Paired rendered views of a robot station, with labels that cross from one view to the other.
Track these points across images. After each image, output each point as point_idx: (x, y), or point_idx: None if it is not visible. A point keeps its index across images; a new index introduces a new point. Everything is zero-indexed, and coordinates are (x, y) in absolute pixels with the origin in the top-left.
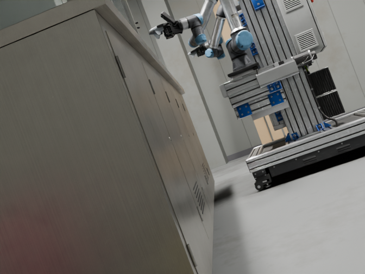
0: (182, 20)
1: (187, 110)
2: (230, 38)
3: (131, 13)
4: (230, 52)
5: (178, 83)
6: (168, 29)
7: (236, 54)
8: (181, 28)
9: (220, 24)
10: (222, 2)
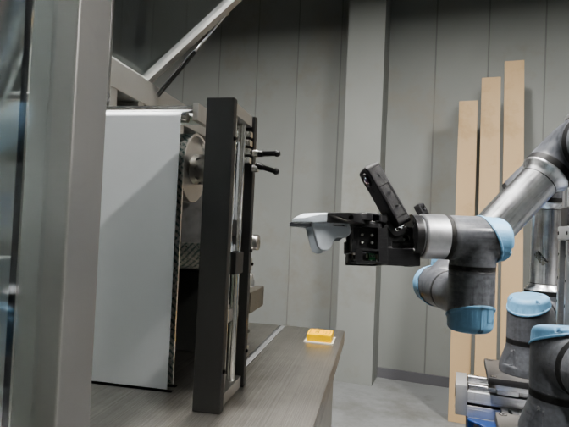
0: (436, 227)
1: (328, 410)
2: (564, 332)
3: (69, 241)
4: (541, 372)
5: (328, 387)
6: (367, 241)
7: (562, 394)
8: (416, 253)
9: None
10: None
